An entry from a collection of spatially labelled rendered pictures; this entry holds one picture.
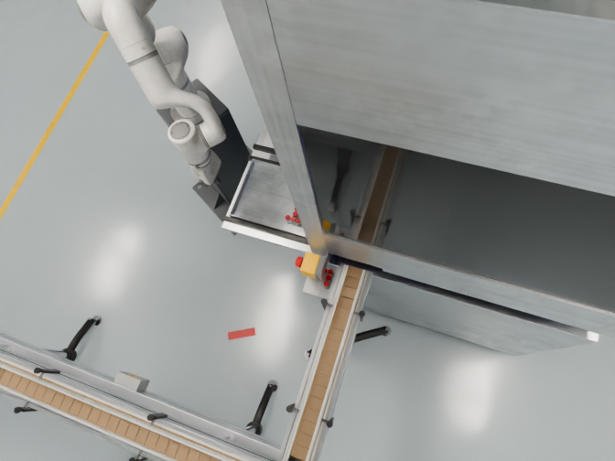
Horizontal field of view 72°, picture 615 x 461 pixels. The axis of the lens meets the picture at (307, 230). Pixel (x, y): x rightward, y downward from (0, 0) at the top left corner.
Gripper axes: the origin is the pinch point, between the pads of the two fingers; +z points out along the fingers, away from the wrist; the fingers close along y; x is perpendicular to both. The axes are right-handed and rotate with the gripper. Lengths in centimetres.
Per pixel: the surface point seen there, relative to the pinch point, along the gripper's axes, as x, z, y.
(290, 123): -45, -70, -12
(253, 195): -7.2, 22.1, 5.7
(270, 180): -11.8, 22.1, 13.9
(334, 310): -54, 14, -30
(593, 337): -138, 22, -12
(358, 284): -59, 17, -18
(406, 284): -75, 22, -12
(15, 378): 50, 17, -88
